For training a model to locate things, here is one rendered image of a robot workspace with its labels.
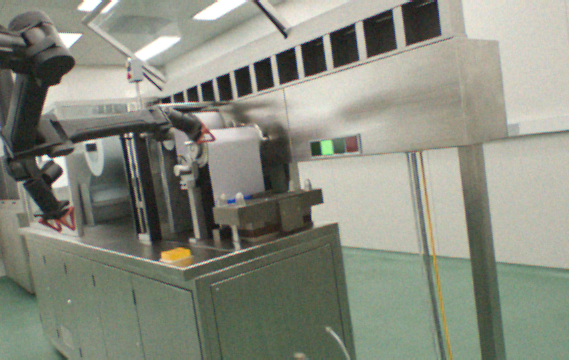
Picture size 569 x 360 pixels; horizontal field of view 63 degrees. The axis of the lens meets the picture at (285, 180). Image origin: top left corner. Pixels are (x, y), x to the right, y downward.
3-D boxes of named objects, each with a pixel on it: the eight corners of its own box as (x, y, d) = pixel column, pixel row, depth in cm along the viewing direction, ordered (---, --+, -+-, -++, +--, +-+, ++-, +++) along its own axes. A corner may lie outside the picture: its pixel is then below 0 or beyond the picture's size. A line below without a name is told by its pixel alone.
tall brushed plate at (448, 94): (98, 182, 367) (91, 144, 365) (132, 176, 385) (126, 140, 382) (464, 146, 128) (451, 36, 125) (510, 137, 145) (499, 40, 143)
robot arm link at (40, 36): (5, 72, 82) (-10, 48, 83) (52, 77, 92) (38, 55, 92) (35, 38, 79) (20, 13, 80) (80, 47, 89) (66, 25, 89)
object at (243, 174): (215, 210, 174) (208, 161, 173) (265, 198, 189) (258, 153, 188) (216, 210, 174) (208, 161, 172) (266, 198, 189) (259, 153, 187)
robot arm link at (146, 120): (53, 149, 115) (32, 114, 116) (44, 161, 118) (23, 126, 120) (175, 126, 151) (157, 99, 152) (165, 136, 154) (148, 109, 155)
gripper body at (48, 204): (48, 206, 152) (35, 188, 149) (72, 203, 149) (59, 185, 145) (35, 219, 147) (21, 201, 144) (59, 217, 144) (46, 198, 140)
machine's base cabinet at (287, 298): (44, 349, 339) (23, 233, 333) (130, 318, 380) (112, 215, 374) (235, 549, 144) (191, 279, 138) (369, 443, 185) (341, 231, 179)
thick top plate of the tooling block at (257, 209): (214, 223, 169) (212, 207, 168) (297, 203, 194) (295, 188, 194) (239, 225, 157) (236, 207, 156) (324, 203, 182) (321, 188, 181)
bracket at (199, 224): (188, 242, 180) (175, 163, 177) (203, 238, 184) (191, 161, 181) (194, 243, 176) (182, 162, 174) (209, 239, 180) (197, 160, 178)
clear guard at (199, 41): (87, 22, 238) (88, 22, 238) (167, 82, 265) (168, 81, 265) (183, -70, 156) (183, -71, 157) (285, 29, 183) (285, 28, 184)
